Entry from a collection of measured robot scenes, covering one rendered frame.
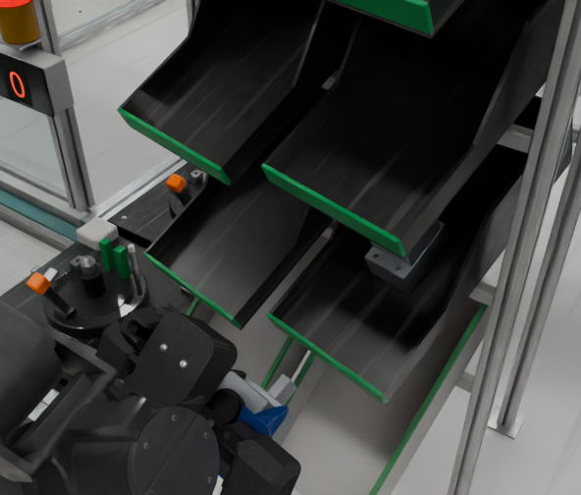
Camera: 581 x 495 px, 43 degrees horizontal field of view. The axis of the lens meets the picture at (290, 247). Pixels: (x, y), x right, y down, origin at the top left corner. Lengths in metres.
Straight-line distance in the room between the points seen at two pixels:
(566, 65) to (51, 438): 0.40
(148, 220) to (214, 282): 0.47
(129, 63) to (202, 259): 1.21
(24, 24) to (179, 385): 0.67
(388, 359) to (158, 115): 0.29
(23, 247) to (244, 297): 0.63
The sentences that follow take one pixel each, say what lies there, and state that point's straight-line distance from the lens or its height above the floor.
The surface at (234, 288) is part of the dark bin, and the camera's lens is 0.70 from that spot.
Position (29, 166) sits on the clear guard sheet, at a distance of 1.30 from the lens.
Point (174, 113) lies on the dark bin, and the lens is 0.65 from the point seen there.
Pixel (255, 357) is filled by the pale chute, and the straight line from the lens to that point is 0.82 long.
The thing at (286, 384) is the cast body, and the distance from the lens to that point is 0.60.
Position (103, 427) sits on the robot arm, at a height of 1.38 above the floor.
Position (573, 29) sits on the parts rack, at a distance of 0.53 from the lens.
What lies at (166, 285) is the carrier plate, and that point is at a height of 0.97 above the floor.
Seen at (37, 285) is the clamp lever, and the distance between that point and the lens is 0.95.
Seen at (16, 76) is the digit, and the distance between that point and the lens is 1.08.
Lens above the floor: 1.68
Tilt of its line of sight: 40 degrees down
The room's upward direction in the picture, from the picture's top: straight up
